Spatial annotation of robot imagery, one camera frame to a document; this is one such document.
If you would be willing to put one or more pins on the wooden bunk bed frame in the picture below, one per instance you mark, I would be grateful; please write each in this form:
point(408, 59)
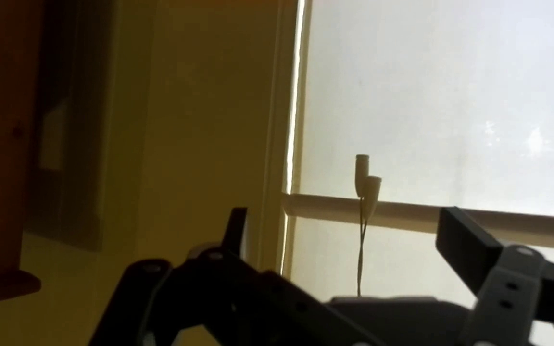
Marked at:
point(0, 147)

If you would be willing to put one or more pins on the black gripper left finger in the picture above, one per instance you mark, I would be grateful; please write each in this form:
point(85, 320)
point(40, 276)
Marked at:
point(225, 301)

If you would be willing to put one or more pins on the white roman window blind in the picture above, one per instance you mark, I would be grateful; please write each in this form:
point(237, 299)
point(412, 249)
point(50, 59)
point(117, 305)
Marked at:
point(442, 103)

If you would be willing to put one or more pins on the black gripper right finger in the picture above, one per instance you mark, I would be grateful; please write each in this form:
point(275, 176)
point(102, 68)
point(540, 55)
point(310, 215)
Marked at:
point(514, 290)

